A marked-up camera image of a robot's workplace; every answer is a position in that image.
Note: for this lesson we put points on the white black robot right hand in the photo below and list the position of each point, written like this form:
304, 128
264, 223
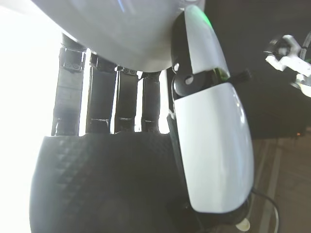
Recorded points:
213, 145

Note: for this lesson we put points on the white bracket with black lens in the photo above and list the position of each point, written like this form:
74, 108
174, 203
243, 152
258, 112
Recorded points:
284, 60

